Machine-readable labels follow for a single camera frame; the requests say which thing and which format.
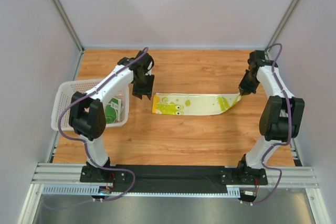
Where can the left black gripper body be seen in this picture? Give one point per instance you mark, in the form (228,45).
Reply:
(143,87)

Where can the aluminium front rail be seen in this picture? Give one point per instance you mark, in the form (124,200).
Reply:
(53,173)

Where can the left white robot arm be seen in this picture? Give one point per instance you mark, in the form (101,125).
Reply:
(87,117)

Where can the lime yellow towel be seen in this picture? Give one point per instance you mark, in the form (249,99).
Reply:
(193,104)

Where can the right aluminium frame post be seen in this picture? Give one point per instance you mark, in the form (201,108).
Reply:
(284,20)

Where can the white perforated plastic basket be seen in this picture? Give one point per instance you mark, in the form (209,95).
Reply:
(66,91)

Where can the aluminium frame post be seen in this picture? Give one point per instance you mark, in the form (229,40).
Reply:
(64,17)
(284,20)

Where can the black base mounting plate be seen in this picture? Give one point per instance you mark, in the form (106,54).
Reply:
(174,179)

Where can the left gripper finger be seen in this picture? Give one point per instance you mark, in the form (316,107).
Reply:
(138,95)
(149,95)

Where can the left aluminium frame post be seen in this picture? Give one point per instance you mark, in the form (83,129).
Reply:
(64,17)

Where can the green dinosaur pattern towel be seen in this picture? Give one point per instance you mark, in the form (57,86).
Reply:
(113,111)

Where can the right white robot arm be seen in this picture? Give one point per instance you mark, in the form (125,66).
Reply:
(280,120)

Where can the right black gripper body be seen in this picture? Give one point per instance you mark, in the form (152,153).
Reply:
(248,85)

